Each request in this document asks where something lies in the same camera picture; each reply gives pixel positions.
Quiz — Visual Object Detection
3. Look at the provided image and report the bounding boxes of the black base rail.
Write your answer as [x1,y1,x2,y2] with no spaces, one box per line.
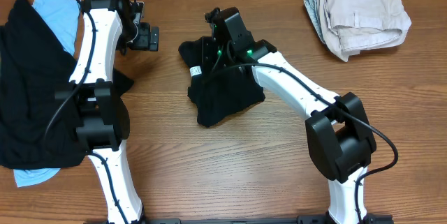
[84,214,394,224]

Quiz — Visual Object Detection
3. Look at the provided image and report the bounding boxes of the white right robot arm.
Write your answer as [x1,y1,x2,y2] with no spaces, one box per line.
[203,38,379,223]

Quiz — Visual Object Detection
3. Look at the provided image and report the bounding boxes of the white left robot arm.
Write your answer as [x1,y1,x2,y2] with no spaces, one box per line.
[55,0,159,223]

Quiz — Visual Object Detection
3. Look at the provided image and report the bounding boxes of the light blue shirt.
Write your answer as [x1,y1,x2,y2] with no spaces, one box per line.
[13,0,79,188]

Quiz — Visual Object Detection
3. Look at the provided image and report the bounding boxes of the black garment pile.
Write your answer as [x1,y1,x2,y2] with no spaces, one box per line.
[0,0,134,170]

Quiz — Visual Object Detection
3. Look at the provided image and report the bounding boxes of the beige folded pants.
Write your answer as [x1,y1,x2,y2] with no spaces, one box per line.
[316,0,411,62]

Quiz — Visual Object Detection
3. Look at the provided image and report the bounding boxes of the black t-shirt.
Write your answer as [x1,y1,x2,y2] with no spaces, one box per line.
[179,38,265,128]

